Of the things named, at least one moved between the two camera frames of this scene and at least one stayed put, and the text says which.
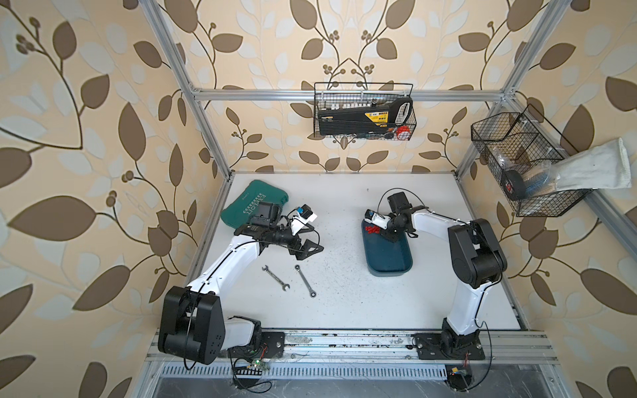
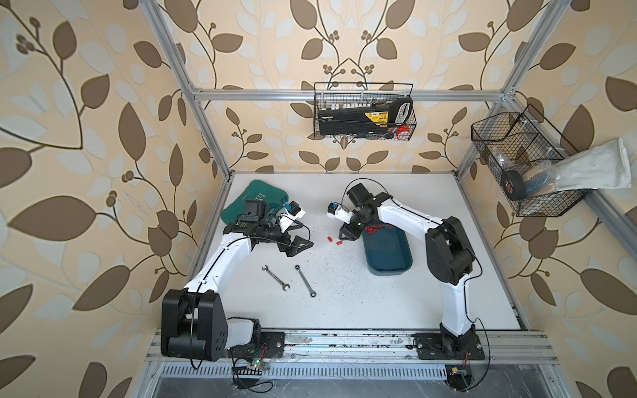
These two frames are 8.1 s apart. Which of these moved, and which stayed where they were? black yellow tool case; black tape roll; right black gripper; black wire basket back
Moved: right black gripper
Stayed: black yellow tool case; black tape roll; black wire basket back
